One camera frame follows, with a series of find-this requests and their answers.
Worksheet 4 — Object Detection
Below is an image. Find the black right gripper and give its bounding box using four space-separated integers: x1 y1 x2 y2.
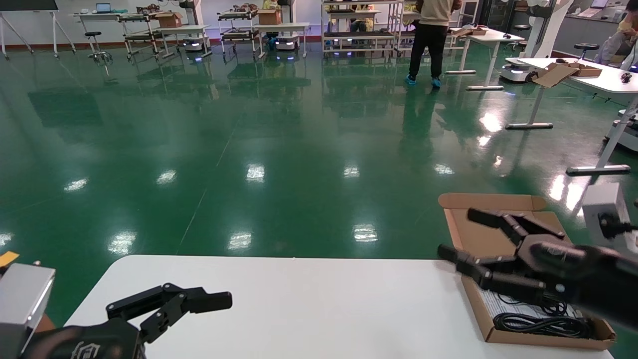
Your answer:
438 208 638 330

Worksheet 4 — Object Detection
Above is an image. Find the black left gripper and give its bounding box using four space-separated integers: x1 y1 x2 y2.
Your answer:
20 283 233 359

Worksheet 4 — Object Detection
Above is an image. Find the cardboard storage box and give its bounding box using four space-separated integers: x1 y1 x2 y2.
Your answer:
438 193 617 351

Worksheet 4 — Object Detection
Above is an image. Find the brown cardboard box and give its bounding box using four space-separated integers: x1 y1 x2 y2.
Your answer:
154 11 184 28
257 8 284 26

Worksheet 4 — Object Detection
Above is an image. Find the white paper manual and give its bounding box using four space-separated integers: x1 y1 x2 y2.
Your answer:
480 289 585 331

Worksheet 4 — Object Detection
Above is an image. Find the white table with metal legs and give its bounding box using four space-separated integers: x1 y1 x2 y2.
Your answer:
254 22 311 58
505 57 638 176
445 27 525 92
157 24 213 58

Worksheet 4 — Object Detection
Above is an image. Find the black round stool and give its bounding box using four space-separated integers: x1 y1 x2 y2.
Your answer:
573 42 601 61
83 31 113 63

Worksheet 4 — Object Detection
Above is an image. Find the person in black trousers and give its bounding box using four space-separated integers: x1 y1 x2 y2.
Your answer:
404 0 465 90

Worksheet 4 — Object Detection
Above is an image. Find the seated person in yellow coat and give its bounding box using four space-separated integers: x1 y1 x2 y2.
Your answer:
348 4 380 33
596 4 638 70

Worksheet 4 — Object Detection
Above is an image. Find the grey counter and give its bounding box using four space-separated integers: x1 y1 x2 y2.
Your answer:
552 13 625 56

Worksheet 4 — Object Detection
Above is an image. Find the metal trolley cart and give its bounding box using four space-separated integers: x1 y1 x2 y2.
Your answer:
119 12 168 61
217 7 260 58

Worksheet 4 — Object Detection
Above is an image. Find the long white desk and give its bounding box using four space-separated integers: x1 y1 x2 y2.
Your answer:
70 10 153 30

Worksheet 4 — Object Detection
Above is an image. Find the dark screen on stand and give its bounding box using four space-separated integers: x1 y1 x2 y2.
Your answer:
0 0 78 58

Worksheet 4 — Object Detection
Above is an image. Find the black wired computer mouse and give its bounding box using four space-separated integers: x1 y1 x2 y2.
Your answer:
498 292 580 318

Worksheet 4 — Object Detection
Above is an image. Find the coiled black power cable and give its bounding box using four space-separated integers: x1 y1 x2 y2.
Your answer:
492 311 595 340

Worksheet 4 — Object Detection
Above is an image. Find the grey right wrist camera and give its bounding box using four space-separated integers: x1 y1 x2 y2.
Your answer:
581 181 638 258

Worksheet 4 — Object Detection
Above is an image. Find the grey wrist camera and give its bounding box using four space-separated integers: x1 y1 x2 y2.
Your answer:
0 263 56 359
581 181 638 258

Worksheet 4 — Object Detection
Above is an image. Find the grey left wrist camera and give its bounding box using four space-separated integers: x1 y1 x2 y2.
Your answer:
0 263 56 359

